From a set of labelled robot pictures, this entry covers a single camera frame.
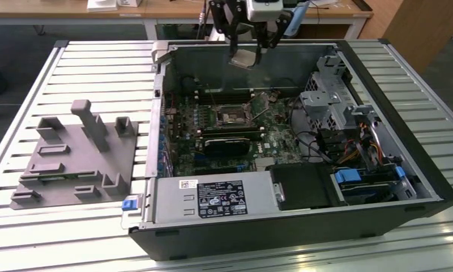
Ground CPU socket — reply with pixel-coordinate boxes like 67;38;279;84
215;104;256;126

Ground silver CPU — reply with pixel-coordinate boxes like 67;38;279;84
228;49;262;70

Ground black internal cable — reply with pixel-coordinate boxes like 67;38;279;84
291;130;336;164

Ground disk bay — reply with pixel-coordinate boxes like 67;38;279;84
331;165;420;205

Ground wooden cabinet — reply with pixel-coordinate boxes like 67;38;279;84
360;0;453;74

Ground black graphics card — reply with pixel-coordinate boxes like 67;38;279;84
202;137;254;159

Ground grey parts rack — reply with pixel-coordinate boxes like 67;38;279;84
8;99;142;211

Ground grey power supply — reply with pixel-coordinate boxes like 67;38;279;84
152;169;286;225

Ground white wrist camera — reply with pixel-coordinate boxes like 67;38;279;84
247;0;286;22

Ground blue disk carrier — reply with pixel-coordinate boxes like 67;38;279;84
334;168;363;185

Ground green RAM stick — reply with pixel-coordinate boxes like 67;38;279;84
38;174;82;181

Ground silver chipset heatsink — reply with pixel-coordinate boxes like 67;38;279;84
256;158;278;171

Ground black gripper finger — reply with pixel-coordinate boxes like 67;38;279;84
255;12;294;69
210;0;246;59

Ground coloured wire bundle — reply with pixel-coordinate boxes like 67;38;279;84
339;121;386;172

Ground empty black RAM slots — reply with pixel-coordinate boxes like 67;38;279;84
194;90;252;105

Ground plain white box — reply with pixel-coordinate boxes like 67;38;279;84
87;0;119;12

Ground green motherboard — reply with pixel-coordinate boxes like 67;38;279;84
158;90;308;179

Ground black PC case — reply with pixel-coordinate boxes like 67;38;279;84
127;38;453;262

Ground black fan shroud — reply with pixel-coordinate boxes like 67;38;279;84
267;163;350;211

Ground metal drive cage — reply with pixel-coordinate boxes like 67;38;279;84
299;55;383;131

